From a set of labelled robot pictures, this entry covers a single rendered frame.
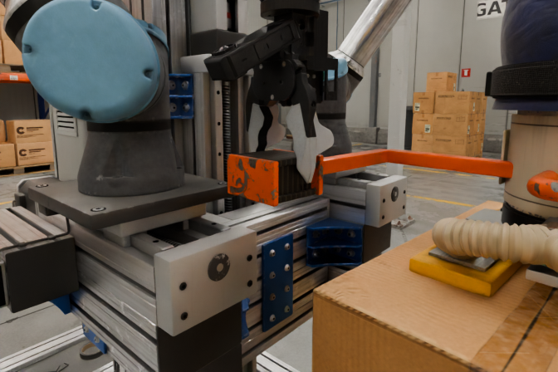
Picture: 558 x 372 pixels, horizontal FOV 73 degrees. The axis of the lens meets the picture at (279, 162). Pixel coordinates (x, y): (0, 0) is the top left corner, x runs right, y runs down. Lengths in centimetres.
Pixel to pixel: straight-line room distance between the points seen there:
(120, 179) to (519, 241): 47
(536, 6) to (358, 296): 38
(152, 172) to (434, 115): 730
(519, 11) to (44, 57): 52
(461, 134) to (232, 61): 724
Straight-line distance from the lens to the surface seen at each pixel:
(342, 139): 90
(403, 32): 375
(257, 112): 48
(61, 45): 41
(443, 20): 1071
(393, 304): 46
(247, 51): 41
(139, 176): 54
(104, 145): 56
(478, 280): 51
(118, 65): 41
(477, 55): 1035
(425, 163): 63
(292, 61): 44
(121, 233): 53
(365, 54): 105
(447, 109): 762
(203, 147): 76
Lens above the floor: 116
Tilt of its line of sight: 9 degrees down
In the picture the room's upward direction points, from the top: straight up
